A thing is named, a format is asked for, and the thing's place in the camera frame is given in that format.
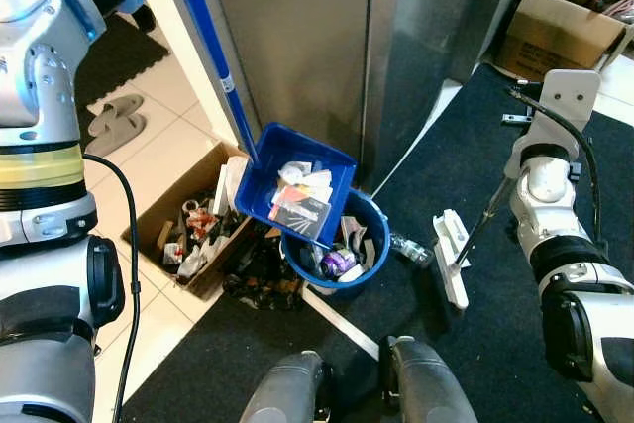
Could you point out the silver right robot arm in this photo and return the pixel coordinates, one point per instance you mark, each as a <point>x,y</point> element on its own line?
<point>550,195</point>

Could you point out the black textured rubber mat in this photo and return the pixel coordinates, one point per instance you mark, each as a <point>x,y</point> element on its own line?
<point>124,56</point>

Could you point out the grey slipper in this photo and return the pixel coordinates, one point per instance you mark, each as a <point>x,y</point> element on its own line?
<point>117,138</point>
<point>117,111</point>

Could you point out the clear plastic bottle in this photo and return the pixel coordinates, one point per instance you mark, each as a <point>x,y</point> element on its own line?
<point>411,250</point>

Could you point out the round blue trash bin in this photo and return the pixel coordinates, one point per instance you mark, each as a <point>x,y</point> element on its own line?
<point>378,235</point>

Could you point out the white paper sheet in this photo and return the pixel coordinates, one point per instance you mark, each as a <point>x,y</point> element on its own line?
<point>319,187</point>

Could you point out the purple drink can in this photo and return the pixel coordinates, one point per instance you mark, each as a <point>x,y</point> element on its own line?
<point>337,263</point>

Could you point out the white crumpled tissue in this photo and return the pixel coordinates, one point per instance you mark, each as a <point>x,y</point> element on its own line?
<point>292,173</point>

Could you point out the grey right robot leg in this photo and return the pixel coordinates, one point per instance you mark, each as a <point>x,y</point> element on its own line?
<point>426,383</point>

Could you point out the grey robot leg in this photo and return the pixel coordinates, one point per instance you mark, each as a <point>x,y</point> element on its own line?
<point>426,383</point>
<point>287,393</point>

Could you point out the black patterned plastic bag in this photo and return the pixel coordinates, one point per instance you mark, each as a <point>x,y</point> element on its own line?
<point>258,279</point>

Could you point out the grey left robot leg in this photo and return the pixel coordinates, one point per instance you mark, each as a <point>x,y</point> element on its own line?
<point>287,393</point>

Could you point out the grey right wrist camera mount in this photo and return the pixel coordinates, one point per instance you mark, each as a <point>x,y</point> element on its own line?
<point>567,106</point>

